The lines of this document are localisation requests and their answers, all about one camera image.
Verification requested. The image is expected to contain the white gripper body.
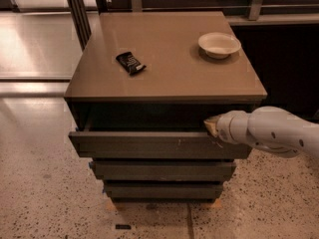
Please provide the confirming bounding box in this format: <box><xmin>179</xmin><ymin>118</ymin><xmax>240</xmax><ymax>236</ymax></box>
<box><xmin>216</xmin><ymin>111</ymin><xmax>249</xmax><ymax>144</ymax></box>

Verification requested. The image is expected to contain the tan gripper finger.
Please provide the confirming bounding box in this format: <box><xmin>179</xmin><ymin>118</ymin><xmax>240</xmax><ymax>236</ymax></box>
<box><xmin>204</xmin><ymin>116</ymin><xmax>220</xmax><ymax>137</ymax></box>

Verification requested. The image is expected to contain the grey top drawer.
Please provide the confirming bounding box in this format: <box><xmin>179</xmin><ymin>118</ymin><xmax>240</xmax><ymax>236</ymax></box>
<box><xmin>69</xmin><ymin>131</ymin><xmax>251</xmax><ymax>159</ymax></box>

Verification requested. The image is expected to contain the grey drawer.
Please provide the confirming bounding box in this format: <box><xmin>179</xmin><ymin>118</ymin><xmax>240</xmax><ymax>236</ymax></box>
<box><xmin>69</xmin><ymin>131</ymin><xmax>251</xmax><ymax>159</ymax></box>
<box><xmin>89</xmin><ymin>160</ymin><xmax>236</xmax><ymax>181</ymax></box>
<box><xmin>104</xmin><ymin>183</ymin><xmax>223</xmax><ymax>199</ymax></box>

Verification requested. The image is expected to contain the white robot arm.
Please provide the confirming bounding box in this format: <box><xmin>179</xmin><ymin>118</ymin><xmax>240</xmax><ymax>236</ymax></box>
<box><xmin>204</xmin><ymin>107</ymin><xmax>319</xmax><ymax>158</ymax></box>

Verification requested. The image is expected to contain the grey drawer cabinet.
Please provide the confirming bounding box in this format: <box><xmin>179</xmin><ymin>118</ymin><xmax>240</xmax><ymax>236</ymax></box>
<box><xmin>64</xmin><ymin>11</ymin><xmax>268</xmax><ymax>204</ymax></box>

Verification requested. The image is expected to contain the grey bottom drawer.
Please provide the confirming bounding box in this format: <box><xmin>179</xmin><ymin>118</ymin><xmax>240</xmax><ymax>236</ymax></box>
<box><xmin>104</xmin><ymin>183</ymin><xmax>223</xmax><ymax>199</ymax></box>

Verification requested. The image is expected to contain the grey middle drawer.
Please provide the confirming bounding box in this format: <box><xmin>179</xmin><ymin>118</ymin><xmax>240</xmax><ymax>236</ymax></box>
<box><xmin>89</xmin><ymin>160</ymin><xmax>236</xmax><ymax>181</ymax></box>

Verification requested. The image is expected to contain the white paper bowl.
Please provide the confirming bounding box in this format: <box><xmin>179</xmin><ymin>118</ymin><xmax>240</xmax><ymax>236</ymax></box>
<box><xmin>198</xmin><ymin>32</ymin><xmax>241</xmax><ymax>59</ymax></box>

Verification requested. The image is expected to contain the black snack packet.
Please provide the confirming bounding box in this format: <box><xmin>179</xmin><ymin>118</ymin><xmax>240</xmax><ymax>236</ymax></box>
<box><xmin>116</xmin><ymin>52</ymin><xmax>146</xmax><ymax>76</ymax></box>

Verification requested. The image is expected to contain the metal railing frame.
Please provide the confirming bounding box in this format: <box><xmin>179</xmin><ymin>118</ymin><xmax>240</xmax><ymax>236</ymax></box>
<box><xmin>67</xmin><ymin>0</ymin><xmax>319</xmax><ymax>38</ymax></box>

